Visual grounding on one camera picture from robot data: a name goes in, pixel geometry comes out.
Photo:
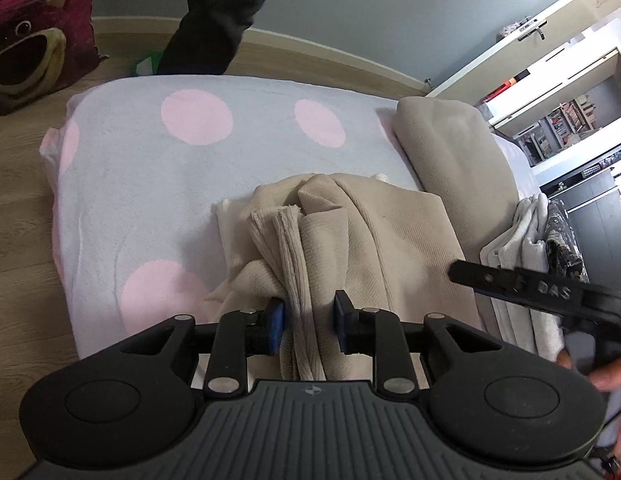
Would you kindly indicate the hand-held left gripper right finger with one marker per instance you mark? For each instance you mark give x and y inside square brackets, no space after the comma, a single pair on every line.
[343,322]

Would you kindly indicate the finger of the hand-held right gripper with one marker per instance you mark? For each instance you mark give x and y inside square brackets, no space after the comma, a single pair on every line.
[475,275]

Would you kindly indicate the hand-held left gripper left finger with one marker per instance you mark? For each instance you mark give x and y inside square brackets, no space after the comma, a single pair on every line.
[276,327]

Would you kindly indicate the beige knit sweater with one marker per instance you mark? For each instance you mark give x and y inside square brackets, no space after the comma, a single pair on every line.
[370,240]

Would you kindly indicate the person's right hand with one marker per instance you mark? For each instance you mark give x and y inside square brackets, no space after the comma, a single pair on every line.
[615,375]

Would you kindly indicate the dark floral folded garment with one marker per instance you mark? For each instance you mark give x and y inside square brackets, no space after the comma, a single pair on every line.
[563,240]

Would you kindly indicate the cream folded garment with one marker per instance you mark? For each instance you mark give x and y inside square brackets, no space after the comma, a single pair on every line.
[229,227]

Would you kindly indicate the dark sliding-door wardrobe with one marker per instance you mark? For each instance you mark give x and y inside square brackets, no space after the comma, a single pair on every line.
[590,205]

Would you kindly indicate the bookshelf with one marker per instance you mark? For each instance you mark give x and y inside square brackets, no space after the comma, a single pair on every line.
[565,120]

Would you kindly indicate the polka dot bed sheet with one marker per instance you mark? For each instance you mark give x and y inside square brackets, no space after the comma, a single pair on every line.
[140,185]

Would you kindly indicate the white door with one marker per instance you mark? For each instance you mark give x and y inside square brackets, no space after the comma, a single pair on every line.
[540,60]

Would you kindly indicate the small green object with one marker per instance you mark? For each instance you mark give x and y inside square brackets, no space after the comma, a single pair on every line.
[148,64]

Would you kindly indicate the bear print pink bag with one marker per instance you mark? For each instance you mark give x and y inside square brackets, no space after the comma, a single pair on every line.
[35,35]

